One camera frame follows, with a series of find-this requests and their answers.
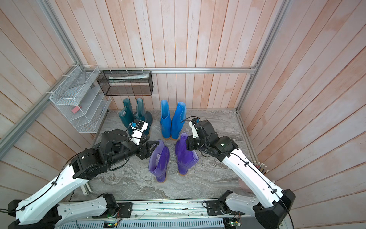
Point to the white wire mesh shelf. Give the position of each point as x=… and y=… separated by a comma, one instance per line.
x=78, y=88

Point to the pink eraser block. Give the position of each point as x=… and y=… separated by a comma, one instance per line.
x=76, y=109

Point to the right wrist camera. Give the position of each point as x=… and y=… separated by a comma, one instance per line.
x=192, y=124

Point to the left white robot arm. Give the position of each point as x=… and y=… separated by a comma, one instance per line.
x=44, y=209

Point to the teal rain boot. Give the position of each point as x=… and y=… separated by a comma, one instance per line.
x=126, y=115
x=143, y=115

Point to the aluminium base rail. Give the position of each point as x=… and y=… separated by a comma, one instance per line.
x=173, y=214

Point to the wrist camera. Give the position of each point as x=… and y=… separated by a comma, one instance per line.
x=192, y=124
x=138, y=128

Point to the black wire mesh basket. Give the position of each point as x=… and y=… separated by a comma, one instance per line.
x=126, y=83

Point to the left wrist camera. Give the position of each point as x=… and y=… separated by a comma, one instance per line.
x=138, y=128

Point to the purple rain boot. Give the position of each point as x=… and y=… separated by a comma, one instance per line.
x=159, y=161
x=185, y=158

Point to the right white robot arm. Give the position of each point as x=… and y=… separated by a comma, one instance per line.
x=271, y=205

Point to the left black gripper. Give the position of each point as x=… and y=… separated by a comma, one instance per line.
x=142, y=154

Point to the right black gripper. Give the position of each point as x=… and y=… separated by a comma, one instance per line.
x=190, y=141

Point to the blue rain boot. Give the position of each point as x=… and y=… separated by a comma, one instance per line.
x=165, y=120
x=178, y=120

